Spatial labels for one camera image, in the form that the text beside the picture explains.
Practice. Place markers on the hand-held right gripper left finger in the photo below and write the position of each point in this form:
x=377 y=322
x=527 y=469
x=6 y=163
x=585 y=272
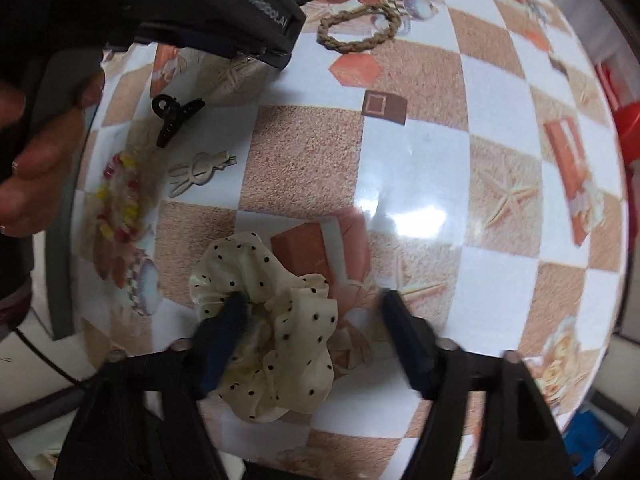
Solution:
x=225 y=342

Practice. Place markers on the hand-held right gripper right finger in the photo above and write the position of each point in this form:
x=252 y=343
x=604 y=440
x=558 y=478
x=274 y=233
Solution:
x=406 y=342

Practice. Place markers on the cream polka dot scrunchie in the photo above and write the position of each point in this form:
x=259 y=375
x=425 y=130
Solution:
x=295 y=320

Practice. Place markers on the person's left hand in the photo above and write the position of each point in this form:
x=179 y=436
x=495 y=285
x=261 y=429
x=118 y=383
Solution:
x=40 y=170

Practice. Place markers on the black hair claw clip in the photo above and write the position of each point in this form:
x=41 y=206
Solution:
x=172 y=122

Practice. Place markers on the beige bunny hair clip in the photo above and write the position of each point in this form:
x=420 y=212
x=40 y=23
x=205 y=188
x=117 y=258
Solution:
x=200 y=172

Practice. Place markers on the blue object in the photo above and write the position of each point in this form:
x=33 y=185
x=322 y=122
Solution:
x=595 y=435

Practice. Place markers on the red plastic container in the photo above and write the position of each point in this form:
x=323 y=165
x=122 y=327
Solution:
x=627 y=120

